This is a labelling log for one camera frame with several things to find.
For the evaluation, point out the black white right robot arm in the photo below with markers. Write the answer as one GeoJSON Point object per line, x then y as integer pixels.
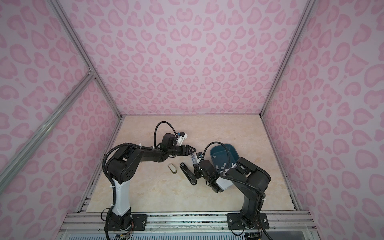
{"type": "Point", "coordinates": [251, 180]}

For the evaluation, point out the aluminium corner frame post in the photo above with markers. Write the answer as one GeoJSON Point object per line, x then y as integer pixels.
{"type": "Point", "coordinates": [297, 34]}
{"type": "Point", "coordinates": [79, 46]}

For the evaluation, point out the aluminium diagonal frame bar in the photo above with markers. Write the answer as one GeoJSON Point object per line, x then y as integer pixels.
{"type": "Point", "coordinates": [23, 155]}

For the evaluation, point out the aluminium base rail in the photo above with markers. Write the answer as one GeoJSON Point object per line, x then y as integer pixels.
{"type": "Point", "coordinates": [280, 225]}

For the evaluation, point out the black long stapler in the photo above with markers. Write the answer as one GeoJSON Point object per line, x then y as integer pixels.
{"type": "Point", "coordinates": [189, 174]}

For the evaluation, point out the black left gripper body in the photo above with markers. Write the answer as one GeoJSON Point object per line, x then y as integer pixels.
{"type": "Point", "coordinates": [179, 151]}

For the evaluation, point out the teal plastic tray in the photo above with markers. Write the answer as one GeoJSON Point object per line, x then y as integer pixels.
{"type": "Point", "coordinates": [223, 158]}

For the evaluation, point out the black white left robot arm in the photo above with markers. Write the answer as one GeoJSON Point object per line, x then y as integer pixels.
{"type": "Point", "coordinates": [120, 164]}

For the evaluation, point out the aluminium corner frame post right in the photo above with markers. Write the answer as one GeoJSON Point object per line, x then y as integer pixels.
{"type": "Point", "coordinates": [297, 34]}

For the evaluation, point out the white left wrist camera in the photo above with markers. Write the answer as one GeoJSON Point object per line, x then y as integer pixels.
{"type": "Point", "coordinates": [180, 137]}

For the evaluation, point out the aluminium corner frame post left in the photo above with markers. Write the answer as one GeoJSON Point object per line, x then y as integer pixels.
{"type": "Point", "coordinates": [79, 46]}

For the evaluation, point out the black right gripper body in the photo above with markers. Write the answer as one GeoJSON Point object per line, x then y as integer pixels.
{"type": "Point", "coordinates": [200, 174]}

